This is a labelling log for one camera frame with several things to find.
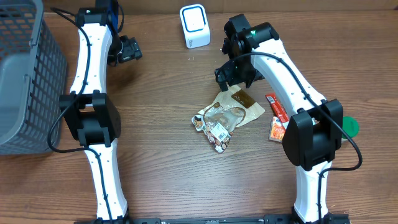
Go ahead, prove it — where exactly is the brown nut snack pouch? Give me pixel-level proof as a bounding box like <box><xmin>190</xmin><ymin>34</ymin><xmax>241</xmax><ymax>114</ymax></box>
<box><xmin>192</xmin><ymin>85</ymin><xmax>265</xmax><ymax>154</ymax></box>

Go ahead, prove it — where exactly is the red snack bar wrapper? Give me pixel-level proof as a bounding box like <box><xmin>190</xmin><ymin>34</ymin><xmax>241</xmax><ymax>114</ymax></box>
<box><xmin>265</xmin><ymin>93</ymin><xmax>289</xmax><ymax>123</ymax></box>

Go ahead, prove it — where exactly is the orange snack packet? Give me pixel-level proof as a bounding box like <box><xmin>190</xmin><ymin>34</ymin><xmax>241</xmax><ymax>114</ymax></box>
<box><xmin>269</xmin><ymin>116</ymin><xmax>289</xmax><ymax>142</ymax></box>

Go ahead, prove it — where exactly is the green bottle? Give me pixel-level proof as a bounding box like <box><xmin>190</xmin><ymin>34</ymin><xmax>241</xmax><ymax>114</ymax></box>
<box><xmin>343</xmin><ymin>116</ymin><xmax>359</xmax><ymax>138</ymax></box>

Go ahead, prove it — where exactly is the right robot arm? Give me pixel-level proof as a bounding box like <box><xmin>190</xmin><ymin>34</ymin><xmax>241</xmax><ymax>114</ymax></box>
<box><xmin>215</xmin><ymin>14</ymin><xmax>349</xmax><ymax>223</ymax></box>

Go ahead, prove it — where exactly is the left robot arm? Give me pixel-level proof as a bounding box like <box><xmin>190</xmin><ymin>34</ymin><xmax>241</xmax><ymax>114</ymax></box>
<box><xmin>59</xmin><ymin>0</ymin><xmax>142</xmax><ymax>223</ymax></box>

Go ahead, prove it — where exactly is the white barcode scanner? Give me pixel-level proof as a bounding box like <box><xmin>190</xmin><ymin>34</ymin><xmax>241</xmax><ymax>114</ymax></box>
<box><xmin>179</xmin><ymin>4</ymin><xmax>211</xmax><ymax>49</ymax></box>

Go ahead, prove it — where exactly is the grey plastic mesh basket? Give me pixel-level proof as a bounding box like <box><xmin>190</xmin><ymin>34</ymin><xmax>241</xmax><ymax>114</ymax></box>
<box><xmin>1</xmin><ymin>0</ymin><xmax>68</xmax><ymax>155</ymax></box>

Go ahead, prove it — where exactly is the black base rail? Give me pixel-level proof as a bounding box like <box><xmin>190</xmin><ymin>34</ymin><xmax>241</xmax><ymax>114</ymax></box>
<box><xmin>75</xmin><ymin>213</ymin><xmax>351</xmax><ymax>224</ymax></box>

